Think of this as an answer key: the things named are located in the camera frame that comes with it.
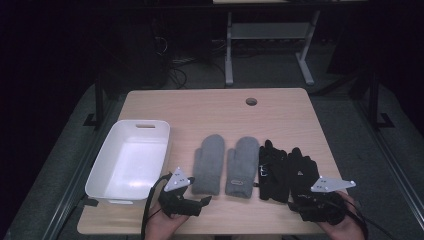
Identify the plain grey mitten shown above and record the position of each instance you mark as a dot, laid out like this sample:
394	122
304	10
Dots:
208	166

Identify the grey mitten with label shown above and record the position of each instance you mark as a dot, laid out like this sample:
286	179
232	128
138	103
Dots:
241	166

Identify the black glove with small logo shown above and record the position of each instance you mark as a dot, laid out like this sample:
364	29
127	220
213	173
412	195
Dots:
301	170

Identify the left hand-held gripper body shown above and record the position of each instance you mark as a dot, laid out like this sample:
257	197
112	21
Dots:
178	203

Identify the black table edge bracket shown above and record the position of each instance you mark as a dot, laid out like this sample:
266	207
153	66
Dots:
90	201

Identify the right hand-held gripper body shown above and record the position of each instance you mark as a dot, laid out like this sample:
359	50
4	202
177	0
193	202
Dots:
325	210

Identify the person's left hand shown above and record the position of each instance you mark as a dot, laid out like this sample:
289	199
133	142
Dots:
161	225

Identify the black glove with white clip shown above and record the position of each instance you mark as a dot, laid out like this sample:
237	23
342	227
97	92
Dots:
273	173

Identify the person's right hand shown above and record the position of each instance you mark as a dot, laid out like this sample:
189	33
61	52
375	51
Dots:
348	230

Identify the grey metal floor rail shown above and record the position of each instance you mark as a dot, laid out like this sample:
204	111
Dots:
390	166
76	180

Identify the black metal post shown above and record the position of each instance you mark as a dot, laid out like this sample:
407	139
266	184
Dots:
374	100
99	100

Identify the white plastic basket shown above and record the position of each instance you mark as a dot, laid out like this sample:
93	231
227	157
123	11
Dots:
131	166

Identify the white metal table frame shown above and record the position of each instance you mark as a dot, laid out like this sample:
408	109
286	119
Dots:
266	30

